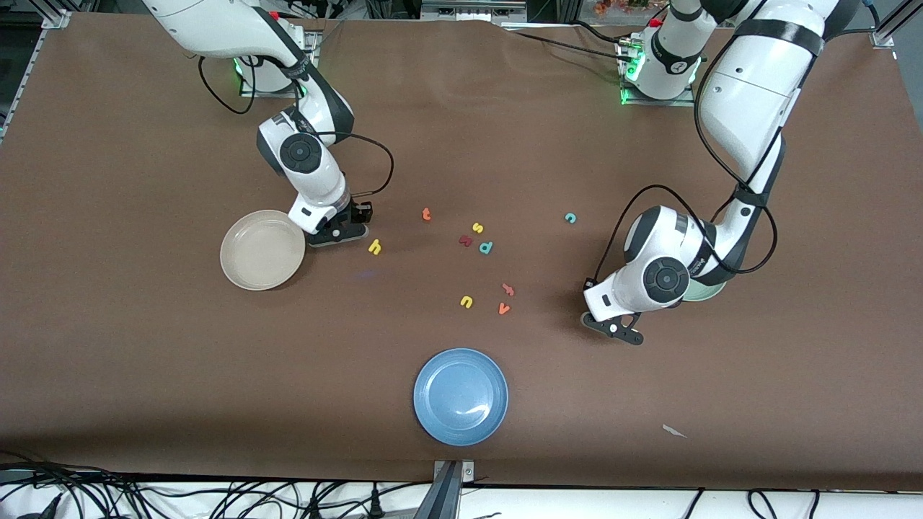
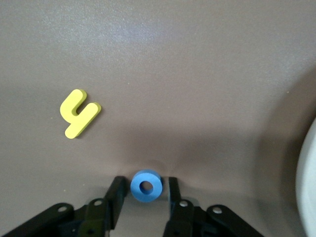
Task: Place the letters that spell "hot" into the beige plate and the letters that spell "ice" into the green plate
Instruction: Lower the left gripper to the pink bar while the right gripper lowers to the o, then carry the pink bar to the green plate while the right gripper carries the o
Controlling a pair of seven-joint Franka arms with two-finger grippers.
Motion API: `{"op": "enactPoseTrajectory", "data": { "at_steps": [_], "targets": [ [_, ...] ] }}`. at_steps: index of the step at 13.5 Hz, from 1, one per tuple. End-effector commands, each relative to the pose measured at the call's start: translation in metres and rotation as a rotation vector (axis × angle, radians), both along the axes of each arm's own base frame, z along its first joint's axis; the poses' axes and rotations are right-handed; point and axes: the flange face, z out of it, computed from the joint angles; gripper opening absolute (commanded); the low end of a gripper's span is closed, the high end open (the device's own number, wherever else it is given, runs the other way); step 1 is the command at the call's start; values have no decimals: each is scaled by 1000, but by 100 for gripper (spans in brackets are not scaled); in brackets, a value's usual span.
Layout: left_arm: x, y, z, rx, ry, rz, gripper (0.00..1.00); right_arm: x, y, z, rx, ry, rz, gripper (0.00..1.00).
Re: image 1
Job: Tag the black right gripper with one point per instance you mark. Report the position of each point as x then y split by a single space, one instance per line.
357 213

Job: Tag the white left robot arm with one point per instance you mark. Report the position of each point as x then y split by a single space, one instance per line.
750 94

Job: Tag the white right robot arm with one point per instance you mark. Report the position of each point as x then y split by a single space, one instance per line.
216 29

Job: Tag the beige round plate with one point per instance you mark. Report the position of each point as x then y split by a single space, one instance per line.
262 250

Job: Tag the blue round plate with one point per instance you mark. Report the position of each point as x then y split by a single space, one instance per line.
461 397

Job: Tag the grey power strip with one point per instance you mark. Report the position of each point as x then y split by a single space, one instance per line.
469 11

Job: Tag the brown table cover sheet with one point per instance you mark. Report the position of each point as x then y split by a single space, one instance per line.
144 360

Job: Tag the black power plug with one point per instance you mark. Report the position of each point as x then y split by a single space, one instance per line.
375 504

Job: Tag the dark grey mounting pole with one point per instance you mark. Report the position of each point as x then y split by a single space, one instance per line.
441 501

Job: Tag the orange decorative object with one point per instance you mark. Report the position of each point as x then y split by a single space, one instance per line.
620 6

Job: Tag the green round plate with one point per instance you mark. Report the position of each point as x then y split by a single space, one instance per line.
703 292

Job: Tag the white paper scrap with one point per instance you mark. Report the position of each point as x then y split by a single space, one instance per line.
674 431

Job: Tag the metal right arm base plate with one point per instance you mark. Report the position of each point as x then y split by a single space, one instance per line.
249 92

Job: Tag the silver metal bracket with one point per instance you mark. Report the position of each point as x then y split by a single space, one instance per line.
469 472

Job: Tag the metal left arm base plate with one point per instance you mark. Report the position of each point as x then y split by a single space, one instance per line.
649 102

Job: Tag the aluminium frame profile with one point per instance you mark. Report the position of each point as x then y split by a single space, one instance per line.
29 65
883 36

